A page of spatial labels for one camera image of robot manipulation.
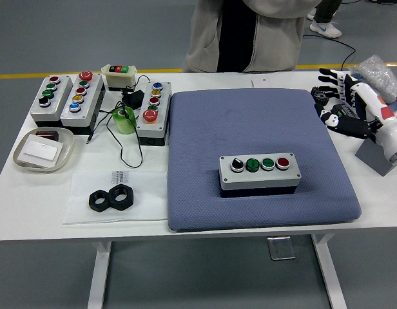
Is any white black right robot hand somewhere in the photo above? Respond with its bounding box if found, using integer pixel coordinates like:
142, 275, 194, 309
314, 67, 397, 157

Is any grey four-button control box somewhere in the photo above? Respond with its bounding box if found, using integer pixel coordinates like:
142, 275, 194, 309
218, 151, 302, 198

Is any short five-button box, red mushroom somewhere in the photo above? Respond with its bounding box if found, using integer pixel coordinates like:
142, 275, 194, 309
135, 80, 172, 147

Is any long five-button box, red mushroom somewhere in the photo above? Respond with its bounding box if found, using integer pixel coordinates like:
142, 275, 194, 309
59, 70, 105, 135

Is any grey box with black button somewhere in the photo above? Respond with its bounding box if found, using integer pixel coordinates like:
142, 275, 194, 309
29, 75, 73, 127

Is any blue round plate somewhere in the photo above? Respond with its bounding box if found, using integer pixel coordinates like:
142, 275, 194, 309
349, 73, 397, 114

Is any grey block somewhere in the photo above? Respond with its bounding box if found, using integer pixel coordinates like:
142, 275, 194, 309
355, 140, 396, 177

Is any clear bag of washers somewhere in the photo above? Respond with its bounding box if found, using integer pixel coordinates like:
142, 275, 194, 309
349, 54, 397, 104

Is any black gear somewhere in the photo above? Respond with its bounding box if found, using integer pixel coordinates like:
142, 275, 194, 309
310, 86, 331, 107

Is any person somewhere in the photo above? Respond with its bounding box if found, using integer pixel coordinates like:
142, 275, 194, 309
306, 0, 343, 39
182, 0, 324, 73

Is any white table leg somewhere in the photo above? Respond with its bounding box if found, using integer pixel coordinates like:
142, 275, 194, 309
87, 241, 113, 309
309, 234, 347, 309

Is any blue-grey padded mat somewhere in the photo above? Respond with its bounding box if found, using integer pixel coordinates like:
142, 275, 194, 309
166, 88, 362, 233

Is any white printed plastic sheet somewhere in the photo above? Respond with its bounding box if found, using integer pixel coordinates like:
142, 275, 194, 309
62, 170, 169, 225

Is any black power adapter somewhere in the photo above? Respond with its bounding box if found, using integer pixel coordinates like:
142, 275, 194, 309
121, 89, 144, 109

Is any green tape roll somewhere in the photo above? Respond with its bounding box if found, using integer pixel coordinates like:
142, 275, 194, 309
111, 106, 136, 135

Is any large black hex nut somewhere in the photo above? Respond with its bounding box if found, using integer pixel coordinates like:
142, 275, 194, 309
107, 183, 135, 212

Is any small black hex nut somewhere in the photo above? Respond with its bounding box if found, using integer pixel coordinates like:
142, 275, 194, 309
88, 189, 111, 214

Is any white oval tray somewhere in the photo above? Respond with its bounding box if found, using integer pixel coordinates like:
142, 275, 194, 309
12, 127, 75, 174

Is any dark red small block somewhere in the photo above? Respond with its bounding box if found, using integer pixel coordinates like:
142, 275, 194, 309
35, 129, 60, 142

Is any white rectangular plate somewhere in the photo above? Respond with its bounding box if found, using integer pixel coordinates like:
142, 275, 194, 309
18, 134, 64, 168

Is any black floor cable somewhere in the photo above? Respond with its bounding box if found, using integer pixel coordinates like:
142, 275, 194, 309
302, 32, 357, 71

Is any clear bracket under table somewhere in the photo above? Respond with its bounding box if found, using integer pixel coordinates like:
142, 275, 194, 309
266, 236, 296, 261

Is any cream switch box red green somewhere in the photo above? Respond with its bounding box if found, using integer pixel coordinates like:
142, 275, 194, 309
100, 63, 137, 91

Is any thin black adapter cable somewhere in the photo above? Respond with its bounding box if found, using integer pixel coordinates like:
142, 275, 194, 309
86, 74, 151, 169

